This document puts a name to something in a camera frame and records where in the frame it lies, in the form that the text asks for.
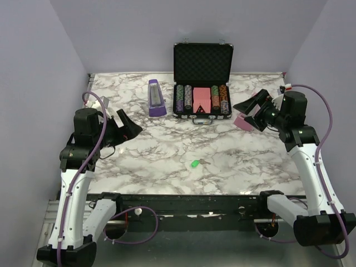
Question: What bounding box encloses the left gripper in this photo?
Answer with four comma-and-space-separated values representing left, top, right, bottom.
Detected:
93, 108, 143, 148

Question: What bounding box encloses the green key tag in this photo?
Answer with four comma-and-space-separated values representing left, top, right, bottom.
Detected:
191, 160, 200, 168

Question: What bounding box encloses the pink box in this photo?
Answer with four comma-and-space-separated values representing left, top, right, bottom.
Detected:
234, 105, 259, 132

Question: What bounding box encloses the purple metronome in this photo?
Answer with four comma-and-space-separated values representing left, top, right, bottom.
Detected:
148, 79, 167, 117

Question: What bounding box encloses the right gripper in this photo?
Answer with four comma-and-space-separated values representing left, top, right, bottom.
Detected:
234, 88, 288, 132

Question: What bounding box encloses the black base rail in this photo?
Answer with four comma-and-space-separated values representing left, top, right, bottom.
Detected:
85, 193, 306, 233

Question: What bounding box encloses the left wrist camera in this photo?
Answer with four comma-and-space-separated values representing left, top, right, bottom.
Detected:
83, 96, 112, 112

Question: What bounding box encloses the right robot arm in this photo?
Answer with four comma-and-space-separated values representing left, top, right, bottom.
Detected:
234, 89, 355, 246

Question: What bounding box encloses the red playing card deck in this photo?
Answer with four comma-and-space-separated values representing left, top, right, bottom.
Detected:
192, 87, 211, 113

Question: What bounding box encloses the black poker chip case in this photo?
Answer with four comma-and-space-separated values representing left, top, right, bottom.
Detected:
172, 42, 234, 123

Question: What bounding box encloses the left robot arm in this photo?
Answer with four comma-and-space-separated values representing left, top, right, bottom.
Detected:
36, 108, 142, 266

